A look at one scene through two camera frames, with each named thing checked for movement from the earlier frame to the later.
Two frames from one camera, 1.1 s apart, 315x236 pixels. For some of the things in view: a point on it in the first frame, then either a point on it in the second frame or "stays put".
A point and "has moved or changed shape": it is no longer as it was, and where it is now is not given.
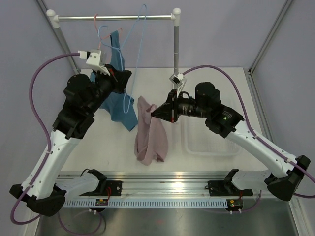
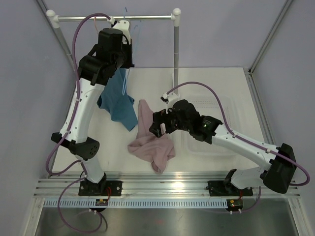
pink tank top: (151, 138) has moved or changed shape
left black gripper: (118, 78) → (128, 63)
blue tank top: (120, 105) stays put
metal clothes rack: (175, 16) stays put
